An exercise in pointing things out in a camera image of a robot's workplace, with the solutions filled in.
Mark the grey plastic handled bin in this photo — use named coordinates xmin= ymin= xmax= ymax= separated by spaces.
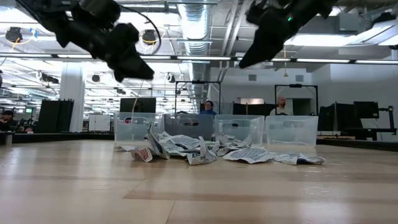
xmin=163 ymin=113 xmax=215 ymax=146

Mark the white packet black text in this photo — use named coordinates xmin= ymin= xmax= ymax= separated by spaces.
xmin=214 ymin=146 xmax=233 ymax=157
xmin=158 ymin=130 xmax=201 ymax=150
xmin=222 ymin=147 xmax=274 ymax=164
xmin=270 ymin=139 xmax=312 ymax=146
xmin=217 ymin=134 xmax=252 ymax=149
xmin=147 ymin=124 xmax=170 ymax=160

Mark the white square pillar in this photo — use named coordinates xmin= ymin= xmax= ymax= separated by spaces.
xmin=59 ymin=62 xmax=86 ymax=134

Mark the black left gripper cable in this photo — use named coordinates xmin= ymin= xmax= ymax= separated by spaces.
xmin=119 ymin=4 xmax=162 ymax=56

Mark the crumpled white packet blue print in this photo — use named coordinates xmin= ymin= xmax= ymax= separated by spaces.
xmin=186 ymin=136 xmax=218 ymax=166

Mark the clear plastic handled bin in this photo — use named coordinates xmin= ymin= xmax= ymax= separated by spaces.
xmin=113 ymin=111 xmax=165 ymax=147
xmin=213 ymin=114 xmax=265 ymax=147
xmin=264 ymin=115 xmax=320 ymax=147

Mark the long linear ceiling light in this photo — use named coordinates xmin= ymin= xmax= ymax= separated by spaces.
xmin=0 ymin=53 xmax=398 ymax=65

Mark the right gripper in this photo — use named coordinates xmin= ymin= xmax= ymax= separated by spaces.
xmin=238 ymin=0 xmax=299 ymax=68

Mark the person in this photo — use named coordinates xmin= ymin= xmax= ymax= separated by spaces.
xmin=269 ymin=95 xmax=295 ymax=116
xmin=0 ymin=110 xmax=18 ymax=131
xmin=198 ymin=100 xmax=218 ymax=116

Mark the white packet blue mark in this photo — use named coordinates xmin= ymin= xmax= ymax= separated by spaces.
xmin=272 ymin=151 xmax=326 ymax=166

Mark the black ceiling mounted device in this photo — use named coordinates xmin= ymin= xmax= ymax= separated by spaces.
xmin=5 ymin=26 xmax=24 ymax=44
xmin=142 ymin=29 xmax=157 ymax=45

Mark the rectangular ceiling light panel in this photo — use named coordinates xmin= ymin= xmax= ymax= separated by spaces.
xmin=284 ymin=18 xmax=398 ymax=48

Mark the white packet red print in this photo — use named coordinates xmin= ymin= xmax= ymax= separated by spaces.
xmin=130 ymin=146 xmax=154 ymax=163

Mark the yellow hanging cable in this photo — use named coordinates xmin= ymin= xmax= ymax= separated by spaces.
xmin=130 ymin=79 xmax=149 ymax=114

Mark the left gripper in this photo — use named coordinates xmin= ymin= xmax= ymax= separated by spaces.
xmin=70 ymin=0 xmax=155 ymax=83

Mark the black gantry frame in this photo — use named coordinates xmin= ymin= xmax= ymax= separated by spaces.
xmin=174 ymin=80 xmax=222 ymax=116
xmin=274 ymin=83 xmax=319 ymax=116

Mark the black partition panel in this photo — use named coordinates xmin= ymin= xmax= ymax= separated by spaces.
xmin=36 ymin=99 xmax=75 ymax=134
xmin=232 ymin=102 xmax=276 ymax=116

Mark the silver spiral ventilation duct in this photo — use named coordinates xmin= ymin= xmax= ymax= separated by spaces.
xmin=177 ymin=0 xmax=213 ymax=105

